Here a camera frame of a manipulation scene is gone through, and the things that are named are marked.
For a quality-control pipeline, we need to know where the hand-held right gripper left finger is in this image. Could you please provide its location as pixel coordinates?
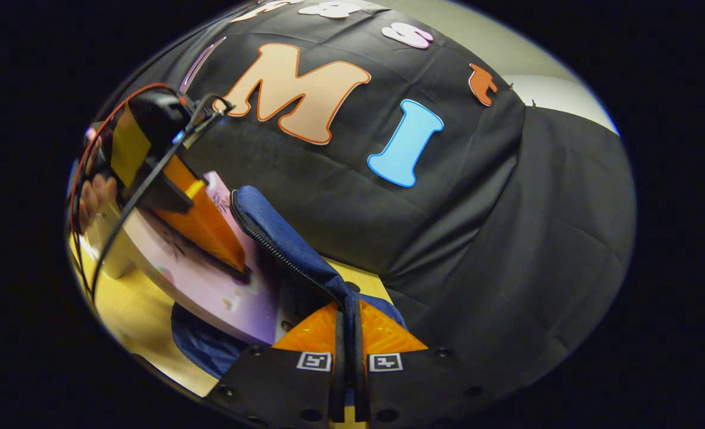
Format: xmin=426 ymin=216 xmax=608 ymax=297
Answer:
xmin=206 ymin=300 xmax=346 ymax=427

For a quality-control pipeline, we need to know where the black backdrop cloth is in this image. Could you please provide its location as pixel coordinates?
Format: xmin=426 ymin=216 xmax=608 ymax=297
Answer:
xmin=99 ymin=0 xmax=638 ymax=406

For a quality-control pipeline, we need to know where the blue schoolbag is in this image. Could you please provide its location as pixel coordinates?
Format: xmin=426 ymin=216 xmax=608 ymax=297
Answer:
xmin=170 ymin=186 xmax=408 ymax=382

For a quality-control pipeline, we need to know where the red cable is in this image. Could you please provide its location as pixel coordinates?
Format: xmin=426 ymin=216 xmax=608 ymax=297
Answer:
xmin=69 ymin=82 xmax=177 ymax=239

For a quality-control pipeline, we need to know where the pink book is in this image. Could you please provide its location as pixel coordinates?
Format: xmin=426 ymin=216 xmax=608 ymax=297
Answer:
xmin=120 ymin=171 xmax=282 ymax=345

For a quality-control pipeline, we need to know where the black cable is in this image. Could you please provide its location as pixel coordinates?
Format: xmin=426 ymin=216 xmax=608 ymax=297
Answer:
xmin=90 ymin=94 xmax=235 ymax=299

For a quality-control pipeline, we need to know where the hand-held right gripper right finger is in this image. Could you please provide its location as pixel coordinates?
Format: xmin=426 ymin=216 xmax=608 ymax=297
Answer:
xmin=352 ymin=300 xmax=496 ymax=427

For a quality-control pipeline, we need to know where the white bookshelf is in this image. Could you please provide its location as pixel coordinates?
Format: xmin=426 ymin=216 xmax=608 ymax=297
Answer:
xmin=83 ymin=200 xmax=137 ymax=279

